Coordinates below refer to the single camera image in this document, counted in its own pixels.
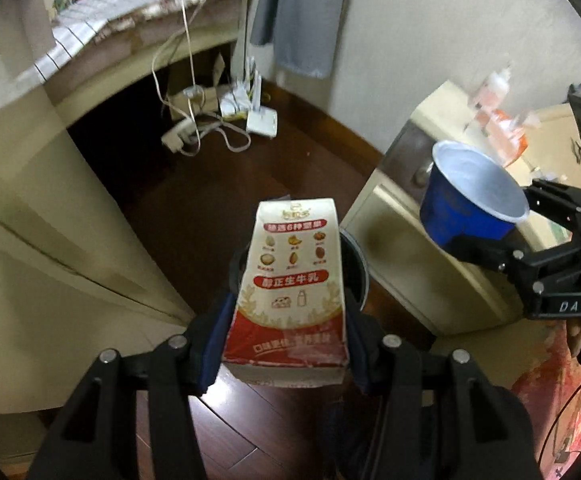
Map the dark blue plastic cup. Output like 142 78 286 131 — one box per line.
420 140 529 248

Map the black trash bin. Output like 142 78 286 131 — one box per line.
228 228 371 312

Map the red white milk carton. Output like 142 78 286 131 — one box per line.
222 198 349 389

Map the cream safe cabinet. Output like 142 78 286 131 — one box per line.
343 81 581 336

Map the orange tissue pack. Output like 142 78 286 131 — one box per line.
475 108 541 167

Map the white pump bottle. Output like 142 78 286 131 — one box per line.
471 65 512 110

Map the white power strip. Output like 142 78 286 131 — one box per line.
161 118 196 153

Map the grey curtain right tied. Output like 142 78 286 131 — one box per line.
250 0 345 79

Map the white charging cable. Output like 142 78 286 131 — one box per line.
149 0 253 157

